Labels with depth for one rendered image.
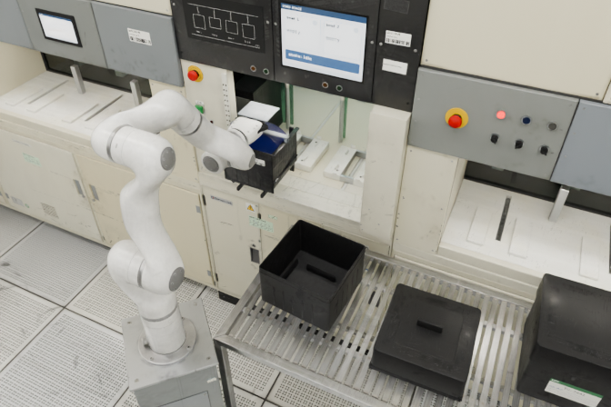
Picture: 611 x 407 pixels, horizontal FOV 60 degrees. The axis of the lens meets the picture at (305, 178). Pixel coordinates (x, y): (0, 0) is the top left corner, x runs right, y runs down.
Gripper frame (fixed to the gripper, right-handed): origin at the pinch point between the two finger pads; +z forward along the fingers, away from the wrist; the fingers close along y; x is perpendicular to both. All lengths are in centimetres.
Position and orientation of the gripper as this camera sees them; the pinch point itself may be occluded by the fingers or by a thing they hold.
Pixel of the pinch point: (258, 116)
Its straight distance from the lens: 194.6
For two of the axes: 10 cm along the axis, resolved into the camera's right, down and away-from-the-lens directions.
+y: 9.1, 2.7, -3.3
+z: 4.2, -5.7, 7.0
